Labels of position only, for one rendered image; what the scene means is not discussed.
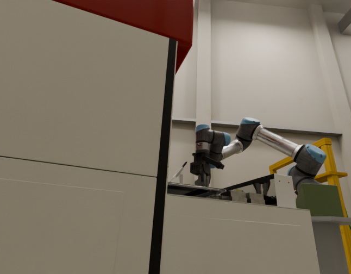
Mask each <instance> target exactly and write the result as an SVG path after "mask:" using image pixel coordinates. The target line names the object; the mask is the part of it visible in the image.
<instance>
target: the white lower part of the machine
mask: <svg viewBox="0 0 351 274"><path fill-rule="evenodd" d="M167 185H168V179H166V178H162V177H148V176H141V175H133V174H127V173H119V172H111V171H103V170H95V169H87V168H83V167H75V166H67V165H59V164H51V163H43V162H38V161H30V160H22V159H14V158H6V157H0V274H161V270H162V255H163V246H164V231H165V216H166V200H167Z"/></svg>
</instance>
